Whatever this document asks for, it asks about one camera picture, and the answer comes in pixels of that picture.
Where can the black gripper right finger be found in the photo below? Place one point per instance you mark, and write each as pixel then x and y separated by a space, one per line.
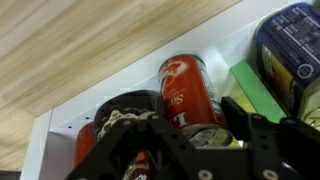
pixel 263 143

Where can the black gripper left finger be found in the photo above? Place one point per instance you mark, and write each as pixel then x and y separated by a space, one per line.
pixel 176 143

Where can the red soup can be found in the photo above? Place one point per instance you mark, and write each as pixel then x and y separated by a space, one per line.
pixel 186 93

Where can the blue labelled tin can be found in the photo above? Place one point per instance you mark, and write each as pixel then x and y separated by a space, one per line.
pixel 286 43

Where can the green box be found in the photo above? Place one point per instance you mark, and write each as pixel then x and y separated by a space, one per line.
pixel 256 90

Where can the chocolate fudge syrup bottle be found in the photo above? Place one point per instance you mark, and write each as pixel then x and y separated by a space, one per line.
pixel 133 100

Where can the dark red sauce bottle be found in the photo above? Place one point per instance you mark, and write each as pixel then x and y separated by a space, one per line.
pixel 85 143

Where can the white shelf cabinet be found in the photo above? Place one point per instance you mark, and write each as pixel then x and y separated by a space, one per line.
pixel 186 50

